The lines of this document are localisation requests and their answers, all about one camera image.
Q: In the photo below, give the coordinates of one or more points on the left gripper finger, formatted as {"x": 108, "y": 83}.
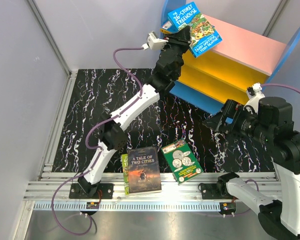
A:
{"x": 184, "y": 46}
{"x": 184, "y": 33}

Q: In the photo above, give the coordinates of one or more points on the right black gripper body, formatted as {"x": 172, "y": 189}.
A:
{"x": 242, "y": 122}

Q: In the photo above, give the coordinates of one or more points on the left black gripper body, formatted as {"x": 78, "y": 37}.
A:
{"x": 174, "y": 43}

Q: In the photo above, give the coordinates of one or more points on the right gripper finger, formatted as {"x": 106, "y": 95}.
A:
{"x": 230, "y": 106}
{"x": 216, "y": 122}

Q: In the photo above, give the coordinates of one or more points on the blue 26-Storey Treehouse book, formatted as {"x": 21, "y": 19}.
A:
{"x": 203, "y": 35}

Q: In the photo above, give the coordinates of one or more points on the A Tale of Two Cities book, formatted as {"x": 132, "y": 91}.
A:
{"x": 143, "y": 171}

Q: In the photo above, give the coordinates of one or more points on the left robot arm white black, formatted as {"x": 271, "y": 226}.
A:
{"x": 108, "y": 136}

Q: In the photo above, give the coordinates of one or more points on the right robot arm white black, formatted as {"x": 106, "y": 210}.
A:
{"x": 270, "y": 124}

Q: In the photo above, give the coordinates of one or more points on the yellow book on shelf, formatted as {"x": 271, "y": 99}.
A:
{"x": 168, "y": 28}

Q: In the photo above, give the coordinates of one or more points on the colourful wooden bookshelf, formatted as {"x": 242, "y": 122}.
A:
{"x": 247, "y": 53}

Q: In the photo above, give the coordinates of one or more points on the green coin guide book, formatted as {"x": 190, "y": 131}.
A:
{"x": 182, "y": 161}

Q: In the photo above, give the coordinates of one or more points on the green 65-Storey Treehouse book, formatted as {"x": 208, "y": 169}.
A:
{"x": 125, "y": 170}

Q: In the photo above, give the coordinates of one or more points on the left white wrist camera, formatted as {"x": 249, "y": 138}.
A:
{"x": 153, "y": 42}

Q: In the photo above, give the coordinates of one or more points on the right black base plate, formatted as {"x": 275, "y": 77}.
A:
{"x": 210, "y": 191}

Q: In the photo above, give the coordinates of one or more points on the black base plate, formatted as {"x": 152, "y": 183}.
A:
{"x": 103, "y": 191}
{"x": 210, "y": 191}

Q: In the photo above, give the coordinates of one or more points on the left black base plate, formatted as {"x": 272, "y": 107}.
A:
{"x": 103, "y": 191}

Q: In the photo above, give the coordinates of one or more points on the aluminium rail frame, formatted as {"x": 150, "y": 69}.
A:
{"x": 171, "y": 191}

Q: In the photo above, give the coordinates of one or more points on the slotted white cable duct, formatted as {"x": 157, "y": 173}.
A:
{"x": 127, "y": 206}

